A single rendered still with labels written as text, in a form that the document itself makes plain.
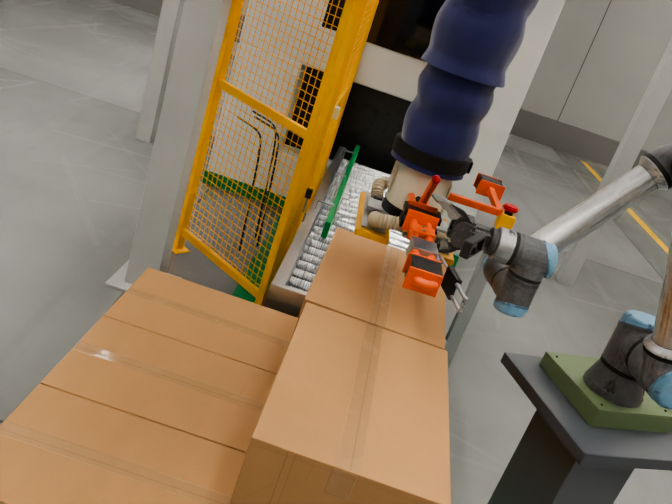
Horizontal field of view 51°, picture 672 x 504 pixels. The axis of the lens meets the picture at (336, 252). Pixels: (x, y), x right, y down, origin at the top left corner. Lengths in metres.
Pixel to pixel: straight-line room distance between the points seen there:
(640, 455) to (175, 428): 1.35
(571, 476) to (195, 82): 2.17
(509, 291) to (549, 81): 9.76
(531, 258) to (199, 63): 1.86
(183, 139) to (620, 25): 9.18
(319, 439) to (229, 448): 0.57
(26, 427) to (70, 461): 0.15
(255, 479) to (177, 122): 2.15
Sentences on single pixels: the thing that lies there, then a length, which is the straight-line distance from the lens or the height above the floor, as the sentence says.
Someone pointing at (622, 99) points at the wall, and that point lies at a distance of 11.90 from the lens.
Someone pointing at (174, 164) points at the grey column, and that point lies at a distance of 3.35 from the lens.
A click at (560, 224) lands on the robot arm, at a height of 1.31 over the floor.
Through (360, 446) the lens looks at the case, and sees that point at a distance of 1.45.
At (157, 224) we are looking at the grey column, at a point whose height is 0.37.
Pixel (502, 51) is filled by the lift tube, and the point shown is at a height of 1.69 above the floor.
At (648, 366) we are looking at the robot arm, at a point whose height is 1.02.
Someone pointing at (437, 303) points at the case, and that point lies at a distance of 2.15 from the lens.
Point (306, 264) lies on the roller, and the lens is 3.05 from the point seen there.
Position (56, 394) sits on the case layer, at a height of 0.54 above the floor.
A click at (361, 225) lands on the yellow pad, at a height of 1.14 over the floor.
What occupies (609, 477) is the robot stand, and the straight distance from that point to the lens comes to 2.55.
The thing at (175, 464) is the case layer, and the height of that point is 0.54.
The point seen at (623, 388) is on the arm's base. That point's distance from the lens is 2.38.
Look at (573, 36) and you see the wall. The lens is 11.56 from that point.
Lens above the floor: 1.81
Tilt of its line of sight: 23 degrees down
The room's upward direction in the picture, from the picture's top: 19 degrees clockwise
